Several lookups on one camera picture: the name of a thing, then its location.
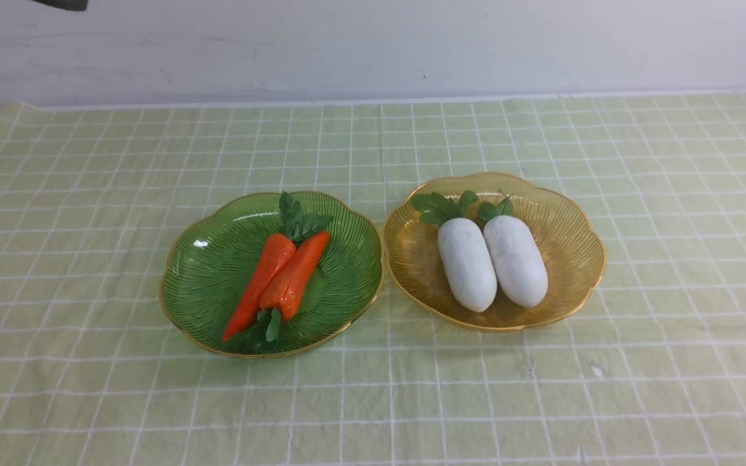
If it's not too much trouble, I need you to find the long orange toy carrot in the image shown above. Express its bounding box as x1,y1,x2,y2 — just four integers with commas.
222,192,333,345

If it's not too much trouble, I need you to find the short orange toy carrot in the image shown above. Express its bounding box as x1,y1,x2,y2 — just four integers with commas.
224,231,330,354

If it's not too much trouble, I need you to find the white toy radish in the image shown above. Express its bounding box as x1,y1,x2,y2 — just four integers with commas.
477,197,548,309
411,190,497,313

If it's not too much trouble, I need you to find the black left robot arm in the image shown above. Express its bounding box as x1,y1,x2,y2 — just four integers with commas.
34,0,89,12

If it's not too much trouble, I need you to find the amber glass plate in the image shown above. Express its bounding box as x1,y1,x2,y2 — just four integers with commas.
382,172,607,333

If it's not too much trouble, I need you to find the green checked tablecloth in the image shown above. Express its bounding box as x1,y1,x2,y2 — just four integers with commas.
0,94,746,465

